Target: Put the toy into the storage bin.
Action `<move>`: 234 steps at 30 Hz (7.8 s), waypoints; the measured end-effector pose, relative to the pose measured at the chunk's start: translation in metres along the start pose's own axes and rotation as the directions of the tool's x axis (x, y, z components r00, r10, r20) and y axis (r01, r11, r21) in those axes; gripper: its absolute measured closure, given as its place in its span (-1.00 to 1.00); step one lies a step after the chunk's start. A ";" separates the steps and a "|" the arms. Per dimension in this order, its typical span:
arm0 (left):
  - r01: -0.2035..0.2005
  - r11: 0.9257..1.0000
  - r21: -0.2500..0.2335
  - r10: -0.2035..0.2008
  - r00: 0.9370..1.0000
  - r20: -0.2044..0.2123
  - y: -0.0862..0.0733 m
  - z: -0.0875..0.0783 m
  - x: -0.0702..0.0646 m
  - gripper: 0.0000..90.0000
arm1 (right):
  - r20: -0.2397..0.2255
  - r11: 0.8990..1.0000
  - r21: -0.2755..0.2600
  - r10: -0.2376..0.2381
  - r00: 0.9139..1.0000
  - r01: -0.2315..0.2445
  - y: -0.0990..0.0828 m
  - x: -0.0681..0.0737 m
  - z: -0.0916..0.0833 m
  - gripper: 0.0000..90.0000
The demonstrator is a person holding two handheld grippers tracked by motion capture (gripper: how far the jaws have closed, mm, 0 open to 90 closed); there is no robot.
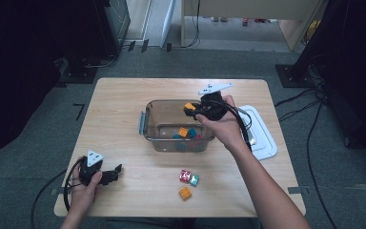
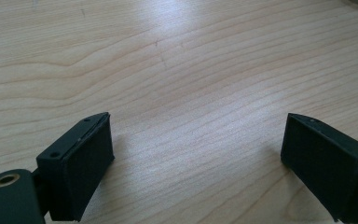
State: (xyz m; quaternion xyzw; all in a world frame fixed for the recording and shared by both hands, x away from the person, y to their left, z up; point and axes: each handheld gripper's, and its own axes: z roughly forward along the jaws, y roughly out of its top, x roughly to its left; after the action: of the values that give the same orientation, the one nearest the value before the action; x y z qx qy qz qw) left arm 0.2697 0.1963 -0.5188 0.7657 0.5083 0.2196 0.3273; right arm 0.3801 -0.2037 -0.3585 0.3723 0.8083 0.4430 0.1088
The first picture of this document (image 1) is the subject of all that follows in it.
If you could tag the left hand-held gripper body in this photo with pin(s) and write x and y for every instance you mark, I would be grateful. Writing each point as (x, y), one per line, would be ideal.
(93, 157)

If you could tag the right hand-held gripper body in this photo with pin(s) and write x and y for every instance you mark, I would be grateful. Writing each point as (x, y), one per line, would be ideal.
(214, 106)

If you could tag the orange white-printed toy brick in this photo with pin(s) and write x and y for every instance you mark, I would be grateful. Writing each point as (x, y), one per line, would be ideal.
(183, 131)

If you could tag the brown transparent storage box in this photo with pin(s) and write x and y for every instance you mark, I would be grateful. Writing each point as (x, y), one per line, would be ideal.
(154, 127)

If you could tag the white storage box lid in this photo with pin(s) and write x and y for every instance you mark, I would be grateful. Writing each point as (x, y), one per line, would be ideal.
(263, 140)

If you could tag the red white-patterned toy brick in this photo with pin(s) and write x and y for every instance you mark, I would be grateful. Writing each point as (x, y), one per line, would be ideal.
(185, 176)

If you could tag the white-topped teal toy brick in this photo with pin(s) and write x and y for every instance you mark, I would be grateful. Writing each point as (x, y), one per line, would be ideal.
(194, 180)

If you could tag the person's right hand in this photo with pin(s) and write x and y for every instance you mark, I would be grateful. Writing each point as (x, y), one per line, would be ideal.
(225, 130)

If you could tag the person's left hand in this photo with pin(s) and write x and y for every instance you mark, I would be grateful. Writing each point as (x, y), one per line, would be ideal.
(82, 197)

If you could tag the grey tape piece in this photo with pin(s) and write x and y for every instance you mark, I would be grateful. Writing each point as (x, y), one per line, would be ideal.
(54, 191)
(297, 190)

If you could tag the black metal stand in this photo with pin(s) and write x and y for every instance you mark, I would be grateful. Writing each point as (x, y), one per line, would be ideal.
(290, 76)

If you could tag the black stand base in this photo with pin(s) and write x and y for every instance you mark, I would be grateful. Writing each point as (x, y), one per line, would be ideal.
(77, 75)

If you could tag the white panel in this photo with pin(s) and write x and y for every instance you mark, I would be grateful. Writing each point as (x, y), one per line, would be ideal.
(168, 22)

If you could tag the small red object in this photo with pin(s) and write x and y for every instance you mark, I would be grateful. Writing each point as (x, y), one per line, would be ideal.
(245, 21)

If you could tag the light wooden desk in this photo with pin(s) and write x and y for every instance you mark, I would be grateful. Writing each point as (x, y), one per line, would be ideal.
(251, 8)

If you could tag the dark glass cabinet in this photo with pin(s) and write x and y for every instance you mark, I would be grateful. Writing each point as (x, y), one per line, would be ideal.
(119, 19)

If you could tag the dark curtain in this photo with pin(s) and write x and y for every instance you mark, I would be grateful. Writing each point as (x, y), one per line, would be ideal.
(12, 63)
(362, 63)

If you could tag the yellow object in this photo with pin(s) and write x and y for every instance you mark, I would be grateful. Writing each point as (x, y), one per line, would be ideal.
(313, 28)

